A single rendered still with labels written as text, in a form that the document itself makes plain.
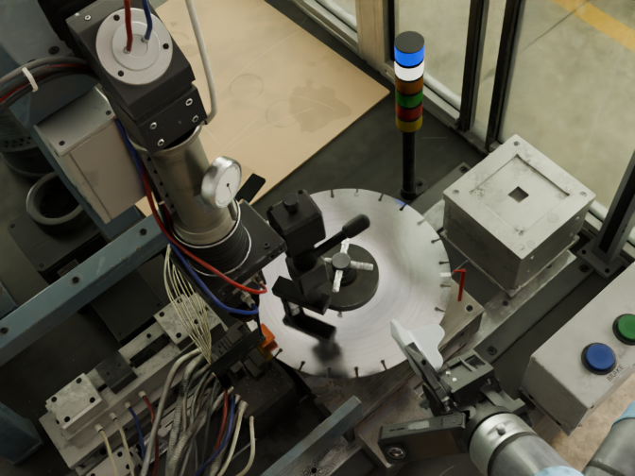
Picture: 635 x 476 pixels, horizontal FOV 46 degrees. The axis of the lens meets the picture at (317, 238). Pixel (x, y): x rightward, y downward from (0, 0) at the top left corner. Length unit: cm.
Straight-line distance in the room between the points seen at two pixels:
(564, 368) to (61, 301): 74
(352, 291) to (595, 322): 37
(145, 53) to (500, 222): 80
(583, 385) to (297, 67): 93
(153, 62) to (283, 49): 115
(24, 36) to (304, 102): 97
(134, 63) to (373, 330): 64
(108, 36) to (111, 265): 58
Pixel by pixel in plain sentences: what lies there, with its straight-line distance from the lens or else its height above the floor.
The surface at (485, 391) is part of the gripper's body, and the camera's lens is 96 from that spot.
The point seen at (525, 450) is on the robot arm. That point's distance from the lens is 85.
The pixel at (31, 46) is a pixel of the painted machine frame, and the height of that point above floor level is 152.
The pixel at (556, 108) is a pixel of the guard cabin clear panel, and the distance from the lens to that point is 134.
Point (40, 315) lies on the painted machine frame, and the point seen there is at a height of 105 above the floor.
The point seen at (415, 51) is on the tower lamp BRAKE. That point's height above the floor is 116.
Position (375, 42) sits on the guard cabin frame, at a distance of 162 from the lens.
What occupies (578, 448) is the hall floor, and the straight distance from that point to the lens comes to 210.
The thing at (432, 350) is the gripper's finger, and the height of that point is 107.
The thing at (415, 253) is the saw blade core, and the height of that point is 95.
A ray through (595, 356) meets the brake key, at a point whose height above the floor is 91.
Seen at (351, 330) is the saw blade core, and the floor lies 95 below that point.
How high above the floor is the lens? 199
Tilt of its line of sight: 59 degrees down
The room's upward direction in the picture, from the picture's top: 11 degrees counter-clockwise
